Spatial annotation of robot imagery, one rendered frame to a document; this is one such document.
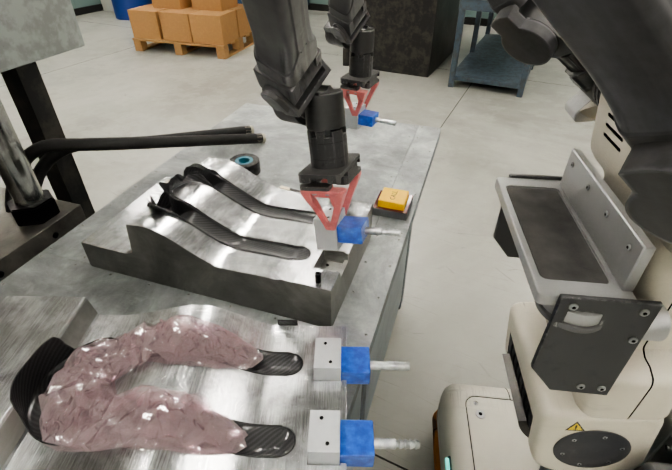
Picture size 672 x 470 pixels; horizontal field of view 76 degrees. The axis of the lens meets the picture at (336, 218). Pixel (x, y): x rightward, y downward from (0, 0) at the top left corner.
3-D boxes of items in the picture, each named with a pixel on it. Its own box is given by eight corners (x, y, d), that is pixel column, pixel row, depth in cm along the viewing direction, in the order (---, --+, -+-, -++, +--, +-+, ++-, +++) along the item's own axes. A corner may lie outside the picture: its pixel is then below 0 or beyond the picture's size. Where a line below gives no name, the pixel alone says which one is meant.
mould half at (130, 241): (370, 238, 92) (374, 183, 85) (331, 329, 72) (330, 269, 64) (171, 197, 105) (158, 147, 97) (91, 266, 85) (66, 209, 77)
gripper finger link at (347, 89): (338, 116, 110) (339, 79, 105) (350, 107, 116) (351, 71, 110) (363, 121, 108) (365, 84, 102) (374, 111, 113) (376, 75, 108)
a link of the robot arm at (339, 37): (338, 29, 93) (360, -3, 94) (303, 20, 100) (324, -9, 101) (361, 65, 103) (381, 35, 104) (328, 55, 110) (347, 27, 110)
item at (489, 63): (542, 48, 524) (565, -40, 471) (523, 98, 385) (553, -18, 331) (483, 42, 549) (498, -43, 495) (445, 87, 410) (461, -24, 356)
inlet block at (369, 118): (398, 129, 113) (400, 110, 110) (391, 137, 109) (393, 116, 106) (352, 120, 118) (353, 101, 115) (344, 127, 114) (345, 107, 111)
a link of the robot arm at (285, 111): (268, 93, 53) (305, 38, 55) (227, 88, 62) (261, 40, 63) (326, 149, 61) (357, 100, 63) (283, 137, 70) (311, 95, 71)
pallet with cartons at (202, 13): (257, 42, 547) (251, -25, 504) (224, 59, 484) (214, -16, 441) (176, 35, 577) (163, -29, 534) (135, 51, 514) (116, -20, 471)
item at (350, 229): (404, 240, 69) (403, 210, 67) (397, 256, 65) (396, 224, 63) (327, 235, 74) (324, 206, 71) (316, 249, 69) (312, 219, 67)
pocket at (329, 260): (348, 269, 77) (349, 253, 74) (339, 289, 73) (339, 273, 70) (324, 263, 78) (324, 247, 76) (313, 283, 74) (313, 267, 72)
